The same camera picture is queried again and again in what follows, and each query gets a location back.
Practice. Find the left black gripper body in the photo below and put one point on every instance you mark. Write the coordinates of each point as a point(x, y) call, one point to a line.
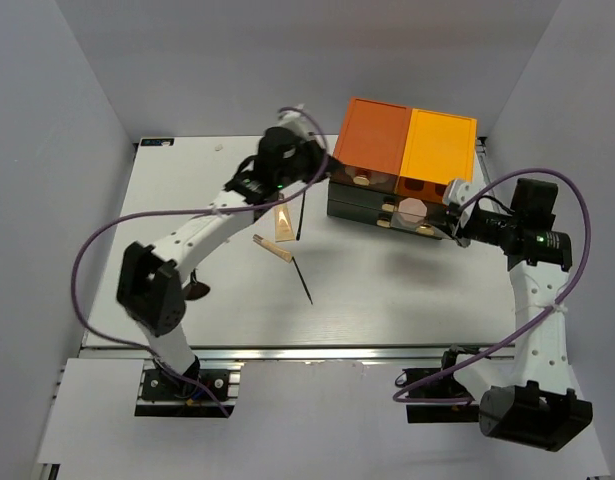
point(305, 164)

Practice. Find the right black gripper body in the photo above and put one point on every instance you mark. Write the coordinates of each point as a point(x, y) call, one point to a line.
point(485, 226)

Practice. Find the clear orange drawer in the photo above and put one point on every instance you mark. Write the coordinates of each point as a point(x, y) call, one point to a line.
point(365, 178)

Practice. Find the pink octagonal powder case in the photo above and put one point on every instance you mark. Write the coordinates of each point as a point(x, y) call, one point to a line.
point(412, 212)

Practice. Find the clear yellow drawer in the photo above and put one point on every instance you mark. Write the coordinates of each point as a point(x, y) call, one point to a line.
point(426, 191)

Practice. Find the black eyeliner pencil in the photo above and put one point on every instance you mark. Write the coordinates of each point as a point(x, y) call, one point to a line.
point(302, 280)

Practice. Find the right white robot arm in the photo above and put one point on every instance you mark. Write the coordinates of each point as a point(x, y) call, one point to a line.
point(534, 404)

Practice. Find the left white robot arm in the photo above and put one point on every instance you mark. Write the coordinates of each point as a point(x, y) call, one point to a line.
point(153, 277)

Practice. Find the black fan makeup brush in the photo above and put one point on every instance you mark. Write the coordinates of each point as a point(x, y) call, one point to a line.
point(195, 289)

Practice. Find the orange drawer box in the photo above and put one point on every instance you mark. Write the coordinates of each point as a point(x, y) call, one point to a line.
point(373, 135)

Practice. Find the large beige cosmetic tube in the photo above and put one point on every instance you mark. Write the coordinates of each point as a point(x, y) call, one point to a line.
point(282, 224)

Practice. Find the black mascara wand brush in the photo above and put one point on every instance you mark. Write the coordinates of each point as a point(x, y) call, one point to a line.
point(301, 217)

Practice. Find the yellow drawer box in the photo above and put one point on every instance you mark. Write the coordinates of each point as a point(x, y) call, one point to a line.
point(440, 147)

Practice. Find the small beige concealer tube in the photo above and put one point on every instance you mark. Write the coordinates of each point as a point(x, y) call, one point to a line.
point(273, 248)

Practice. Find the blue table label sticker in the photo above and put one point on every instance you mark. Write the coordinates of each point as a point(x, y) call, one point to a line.
point(156, 142)

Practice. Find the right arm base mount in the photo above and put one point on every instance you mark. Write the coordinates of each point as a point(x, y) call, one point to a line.
point(442, 401)

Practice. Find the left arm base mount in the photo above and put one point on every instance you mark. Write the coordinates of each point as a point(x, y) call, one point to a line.
point(162, 396)

